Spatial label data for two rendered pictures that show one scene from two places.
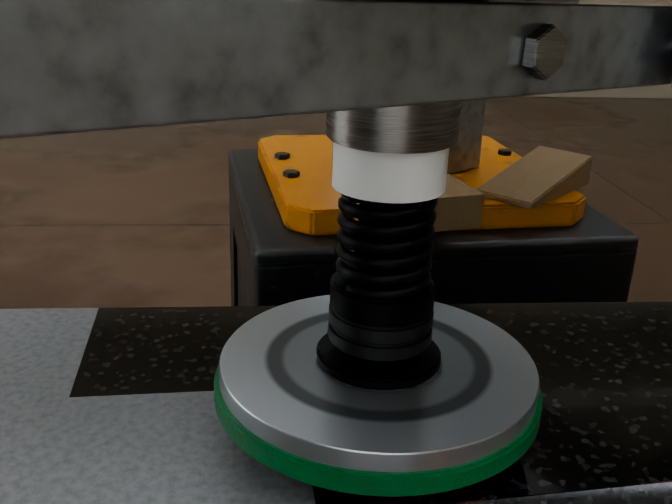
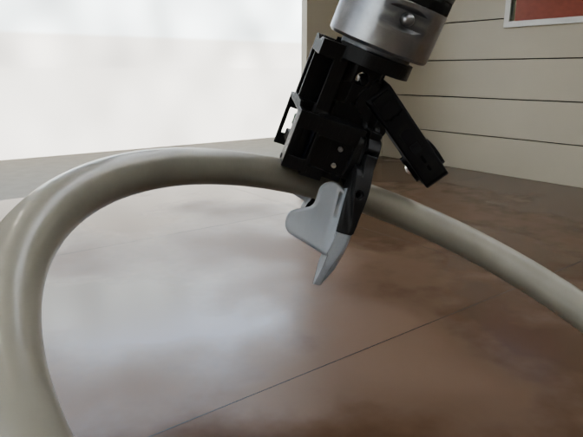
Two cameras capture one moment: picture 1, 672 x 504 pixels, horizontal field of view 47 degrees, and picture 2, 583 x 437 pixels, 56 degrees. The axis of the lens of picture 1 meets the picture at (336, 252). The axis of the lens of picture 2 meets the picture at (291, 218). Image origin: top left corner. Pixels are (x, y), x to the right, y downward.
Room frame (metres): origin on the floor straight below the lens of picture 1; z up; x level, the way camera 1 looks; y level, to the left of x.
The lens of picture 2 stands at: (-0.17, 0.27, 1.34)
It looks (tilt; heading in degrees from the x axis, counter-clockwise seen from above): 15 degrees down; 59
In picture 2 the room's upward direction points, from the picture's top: straight up
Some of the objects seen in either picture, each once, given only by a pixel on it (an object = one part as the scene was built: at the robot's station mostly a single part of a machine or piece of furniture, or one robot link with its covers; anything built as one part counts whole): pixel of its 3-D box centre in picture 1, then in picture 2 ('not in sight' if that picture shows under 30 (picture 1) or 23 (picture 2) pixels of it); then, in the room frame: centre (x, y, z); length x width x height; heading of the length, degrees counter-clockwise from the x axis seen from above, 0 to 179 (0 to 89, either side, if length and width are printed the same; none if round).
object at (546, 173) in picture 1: (535, 175); not in sight; (1.22, -0.32, 0.80); 0.20 x 0.10 x 0.05; 139
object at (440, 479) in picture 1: (377, 370); not in sight; (0.46, -0.03, 0.87); 0.22 x 0.22 x 0.04
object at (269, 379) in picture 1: (377, 365); not in sight; (0.46, -0.03, 0.87); 0.21 x 0.21 x 0.01
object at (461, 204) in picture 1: (420, 192); not in sight; (1.10, -0.12, 0.81); 0.20 x 0.10 x 0.05; 20
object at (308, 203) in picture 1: (404, 172); not in sight; (1.35, -0.12, 0.76); 0.49 x 0.49 x 0.05; 12
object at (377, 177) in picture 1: (390, 158); not in sight; (0.46, -0.03, 1.02); 0.07 x 0.07 x 0.04
